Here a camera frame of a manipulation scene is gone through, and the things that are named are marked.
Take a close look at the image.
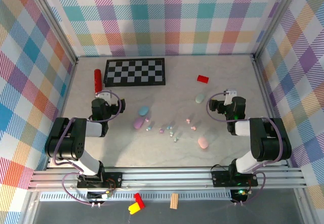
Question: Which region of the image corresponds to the pink earbud charging case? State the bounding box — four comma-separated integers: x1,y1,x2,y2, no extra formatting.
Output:
197,137,209,150

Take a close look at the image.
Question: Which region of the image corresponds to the red cylinder with grey end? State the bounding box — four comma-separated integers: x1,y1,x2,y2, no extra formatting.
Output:
93,69,103,94

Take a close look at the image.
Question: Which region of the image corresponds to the black white checkerboard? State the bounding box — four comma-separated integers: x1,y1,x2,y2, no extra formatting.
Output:
104,58,167,87

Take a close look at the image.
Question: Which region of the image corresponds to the small black controller board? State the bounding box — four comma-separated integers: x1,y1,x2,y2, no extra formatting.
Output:
229,188,248,202
87,190,113,201

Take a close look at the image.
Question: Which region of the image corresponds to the red studded toy brick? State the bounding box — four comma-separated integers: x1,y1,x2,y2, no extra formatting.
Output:
134,193,145,208

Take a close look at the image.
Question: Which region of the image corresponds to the yellow toy brick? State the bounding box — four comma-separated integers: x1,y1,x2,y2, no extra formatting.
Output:
128,201,141,214

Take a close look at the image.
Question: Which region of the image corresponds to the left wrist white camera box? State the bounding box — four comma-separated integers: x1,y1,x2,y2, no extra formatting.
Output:
95,89,112,100

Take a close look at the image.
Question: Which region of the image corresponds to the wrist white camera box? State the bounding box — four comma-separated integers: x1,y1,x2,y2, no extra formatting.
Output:
224,89,238,106
95,89,112,100

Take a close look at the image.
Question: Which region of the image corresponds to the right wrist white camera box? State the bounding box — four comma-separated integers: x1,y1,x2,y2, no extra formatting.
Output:
224,89,238,106

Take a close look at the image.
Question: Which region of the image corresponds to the silver aluminium side rail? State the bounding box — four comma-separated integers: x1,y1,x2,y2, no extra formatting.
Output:
252,54,291,168
45,57,79,170

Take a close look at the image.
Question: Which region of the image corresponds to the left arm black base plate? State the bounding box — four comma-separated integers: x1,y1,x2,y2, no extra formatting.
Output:
77,172,123,189

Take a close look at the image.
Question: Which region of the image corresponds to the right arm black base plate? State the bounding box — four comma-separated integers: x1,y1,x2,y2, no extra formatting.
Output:
211,169,259,187

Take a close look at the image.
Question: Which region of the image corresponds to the silver aluminium mounting rail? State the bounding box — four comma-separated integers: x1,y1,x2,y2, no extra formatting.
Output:
27,167,308,191

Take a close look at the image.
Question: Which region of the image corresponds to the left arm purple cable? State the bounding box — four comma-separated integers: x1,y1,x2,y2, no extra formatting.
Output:
49,89,127,206

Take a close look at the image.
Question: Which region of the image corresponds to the white slotted cable duct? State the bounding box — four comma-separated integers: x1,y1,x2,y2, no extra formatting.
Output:
39,192,233,202

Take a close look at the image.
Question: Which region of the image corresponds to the silver aluminium frame post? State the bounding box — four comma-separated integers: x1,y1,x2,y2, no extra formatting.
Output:
25,0,79,65
252,0,303,60

